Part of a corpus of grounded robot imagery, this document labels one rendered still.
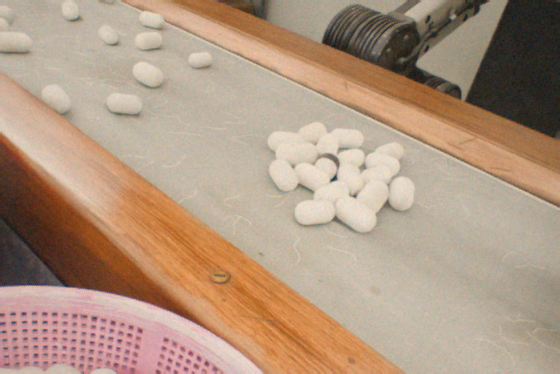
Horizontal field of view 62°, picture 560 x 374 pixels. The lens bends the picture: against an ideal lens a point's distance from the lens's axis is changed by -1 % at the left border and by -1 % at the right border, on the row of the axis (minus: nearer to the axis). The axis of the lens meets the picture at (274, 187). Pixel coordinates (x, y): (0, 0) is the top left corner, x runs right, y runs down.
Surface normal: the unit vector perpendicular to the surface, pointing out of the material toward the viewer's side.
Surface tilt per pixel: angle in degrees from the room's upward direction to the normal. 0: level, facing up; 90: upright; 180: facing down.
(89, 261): 90
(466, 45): 90
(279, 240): 0
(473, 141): 45
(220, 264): 0
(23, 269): 0
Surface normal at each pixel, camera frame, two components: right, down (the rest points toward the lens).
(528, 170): -0.34, -0.35
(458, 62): -0.64, 0.33
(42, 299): 0.18, 0.33
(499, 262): 0.17, -0.82
